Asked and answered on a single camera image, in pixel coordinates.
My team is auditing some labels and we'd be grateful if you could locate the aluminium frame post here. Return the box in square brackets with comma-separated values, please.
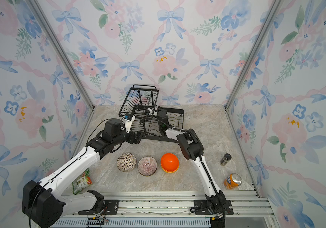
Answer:
[225, 0, 282, 112]
[26, 0, 95, 110]

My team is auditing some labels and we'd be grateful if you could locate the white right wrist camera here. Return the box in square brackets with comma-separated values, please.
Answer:
[145, 108, 158, 117]

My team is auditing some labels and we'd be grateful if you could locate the black wire dish rack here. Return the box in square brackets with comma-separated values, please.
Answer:
[119, 84, 185, 142]

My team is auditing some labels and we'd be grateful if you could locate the aluminium frame post right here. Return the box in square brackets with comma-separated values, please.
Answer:
[225, 0, 282, 112]

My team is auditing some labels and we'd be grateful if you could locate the brown dotted pattern bowl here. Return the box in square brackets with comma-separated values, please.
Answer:
[116, 153, 137, 172]

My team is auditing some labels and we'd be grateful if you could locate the aluminium frame post left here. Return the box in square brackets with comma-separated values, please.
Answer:
[26, 0, 95, 110]

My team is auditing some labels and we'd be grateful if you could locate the pink striped bowl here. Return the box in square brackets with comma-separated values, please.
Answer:
[138, 156, 157, 177]

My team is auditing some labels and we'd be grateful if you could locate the small dark spice jar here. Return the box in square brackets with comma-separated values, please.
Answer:
[220, 153, 232, 166]

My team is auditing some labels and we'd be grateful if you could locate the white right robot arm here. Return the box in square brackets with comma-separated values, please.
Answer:
[156, 108, 229, 219]

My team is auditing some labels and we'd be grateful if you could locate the orange plastic bowl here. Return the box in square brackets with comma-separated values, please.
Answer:
[161, 153, 180, 171]

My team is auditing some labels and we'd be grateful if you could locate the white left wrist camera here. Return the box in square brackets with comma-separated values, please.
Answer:
[122, 115, 135, 133]

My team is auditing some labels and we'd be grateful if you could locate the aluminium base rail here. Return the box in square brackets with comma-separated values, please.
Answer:
[54, 191, 279, 228]

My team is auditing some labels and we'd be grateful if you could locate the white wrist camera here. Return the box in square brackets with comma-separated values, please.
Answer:
[122, 115, 135, 133]
[145, 108, 158, 117]

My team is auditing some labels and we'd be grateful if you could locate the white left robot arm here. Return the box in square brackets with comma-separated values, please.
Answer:
[21, 118, 144, 228]

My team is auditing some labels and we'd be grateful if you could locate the orange soda can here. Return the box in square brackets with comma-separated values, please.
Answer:
[224, 173, 242, 190]

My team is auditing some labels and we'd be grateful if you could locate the yellow plastic bowl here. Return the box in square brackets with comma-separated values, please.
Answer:
[163, 169, 177, 173]

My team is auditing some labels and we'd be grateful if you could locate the green snack packet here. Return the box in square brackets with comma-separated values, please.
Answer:
[72, 168, 93, 195]

